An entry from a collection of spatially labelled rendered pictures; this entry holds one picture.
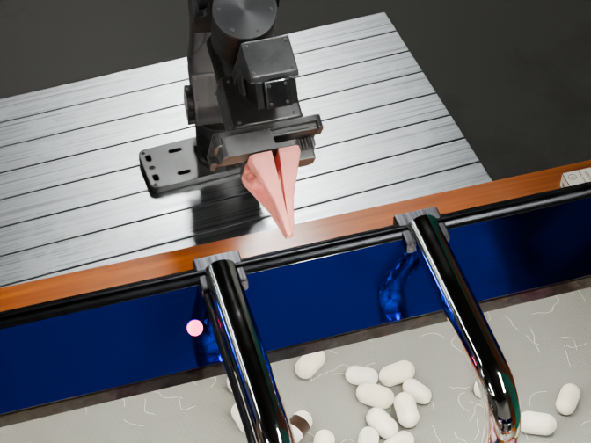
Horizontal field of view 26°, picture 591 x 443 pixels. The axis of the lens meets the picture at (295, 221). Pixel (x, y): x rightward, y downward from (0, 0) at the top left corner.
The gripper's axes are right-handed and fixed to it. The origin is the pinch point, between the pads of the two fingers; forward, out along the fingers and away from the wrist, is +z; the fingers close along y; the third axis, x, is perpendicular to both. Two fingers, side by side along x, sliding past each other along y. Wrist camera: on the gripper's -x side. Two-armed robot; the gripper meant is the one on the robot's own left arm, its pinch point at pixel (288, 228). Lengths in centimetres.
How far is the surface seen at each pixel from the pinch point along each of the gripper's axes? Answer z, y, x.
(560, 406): 20.9, 23.6, 8.7
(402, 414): 17.8, 8.5, 10.3
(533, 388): 18.3, 22.6, 11.6
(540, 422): 21.9, 20.7, 7.7
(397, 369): 13.2, 9.8, 12.2
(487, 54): -65, 83, 132
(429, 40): -72, 73, 136
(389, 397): 15.8, 7.9, 11.3
